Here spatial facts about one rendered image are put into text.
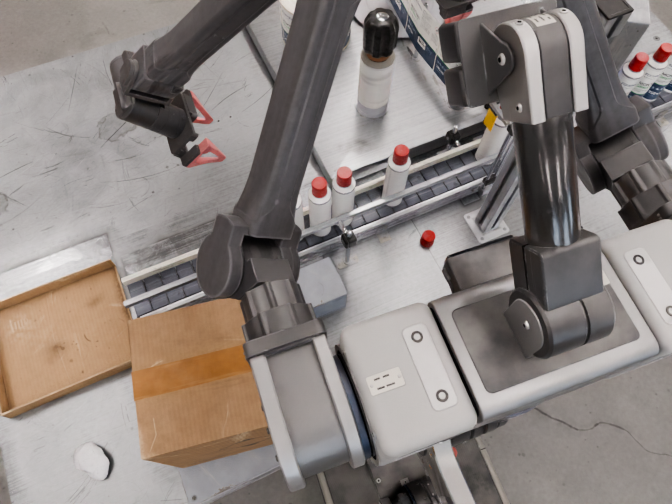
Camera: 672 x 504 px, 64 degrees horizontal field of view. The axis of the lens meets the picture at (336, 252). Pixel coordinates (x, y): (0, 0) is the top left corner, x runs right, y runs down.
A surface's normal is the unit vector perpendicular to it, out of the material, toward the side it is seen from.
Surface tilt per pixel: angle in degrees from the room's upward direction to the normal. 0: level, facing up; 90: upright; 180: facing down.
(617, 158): 27
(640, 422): 0
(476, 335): 0
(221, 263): 51
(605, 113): 61
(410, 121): 0
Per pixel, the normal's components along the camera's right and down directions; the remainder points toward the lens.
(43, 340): 0.01, -0.42
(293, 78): -0.68, -0.01
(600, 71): 0.05, 0.59
